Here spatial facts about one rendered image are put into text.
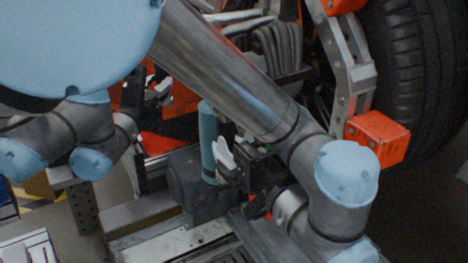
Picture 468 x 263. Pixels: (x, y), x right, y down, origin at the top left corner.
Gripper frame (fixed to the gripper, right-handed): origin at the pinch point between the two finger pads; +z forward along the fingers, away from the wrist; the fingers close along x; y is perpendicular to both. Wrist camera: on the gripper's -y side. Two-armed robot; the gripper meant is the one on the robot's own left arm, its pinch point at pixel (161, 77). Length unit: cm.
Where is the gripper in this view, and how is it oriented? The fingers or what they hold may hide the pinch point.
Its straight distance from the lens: 105.8
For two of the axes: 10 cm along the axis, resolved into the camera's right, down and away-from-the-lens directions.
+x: 9.6, 1.6, -2.3
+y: 0.0, 8.2, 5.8
